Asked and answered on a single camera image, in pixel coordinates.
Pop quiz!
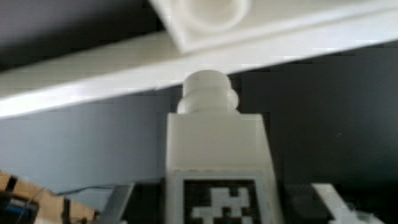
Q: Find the white U-shaped obstacle fence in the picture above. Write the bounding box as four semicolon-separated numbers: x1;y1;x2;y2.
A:
0;7;398;119

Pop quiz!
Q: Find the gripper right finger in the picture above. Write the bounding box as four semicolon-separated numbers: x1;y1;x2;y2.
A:
285;183;386;224

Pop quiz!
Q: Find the wooden object at corner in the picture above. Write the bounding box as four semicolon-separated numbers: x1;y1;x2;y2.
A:
0;171;98;224

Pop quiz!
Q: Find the white square tabletop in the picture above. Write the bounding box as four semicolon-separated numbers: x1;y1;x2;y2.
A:
150;0;398;53

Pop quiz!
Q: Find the white table leg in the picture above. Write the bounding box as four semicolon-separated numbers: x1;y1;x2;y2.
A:
166;70;285;224

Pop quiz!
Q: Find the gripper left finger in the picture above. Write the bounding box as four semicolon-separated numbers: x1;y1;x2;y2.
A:
95;183;166;224

